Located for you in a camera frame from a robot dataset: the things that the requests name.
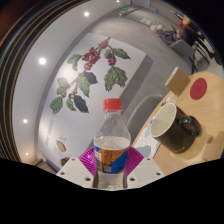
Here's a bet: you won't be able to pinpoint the grey rounded chair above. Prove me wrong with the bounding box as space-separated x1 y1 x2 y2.
125 93 164 144

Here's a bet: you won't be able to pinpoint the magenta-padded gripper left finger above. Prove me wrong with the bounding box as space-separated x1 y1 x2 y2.
55 147 99 190

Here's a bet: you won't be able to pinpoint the round ceiling lights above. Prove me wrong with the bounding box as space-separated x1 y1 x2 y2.
21 0 122 158

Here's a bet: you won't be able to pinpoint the clear red-capped drink bottle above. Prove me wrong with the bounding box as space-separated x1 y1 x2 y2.
93 98 132 191

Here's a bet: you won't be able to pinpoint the dark mug with white inside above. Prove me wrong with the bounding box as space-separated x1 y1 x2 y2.
149 100 203 154

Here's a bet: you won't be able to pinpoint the white paper with blue-grey print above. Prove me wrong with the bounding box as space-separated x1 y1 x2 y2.
133 124 162 159

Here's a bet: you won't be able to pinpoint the flat round red coaster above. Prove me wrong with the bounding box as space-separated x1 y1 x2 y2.
189 77 208 101

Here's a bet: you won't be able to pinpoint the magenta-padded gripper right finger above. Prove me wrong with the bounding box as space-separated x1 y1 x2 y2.
124 145 165 190

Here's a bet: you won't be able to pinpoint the coffee plant wall mural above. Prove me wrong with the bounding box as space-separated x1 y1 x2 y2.
36 32 148 169

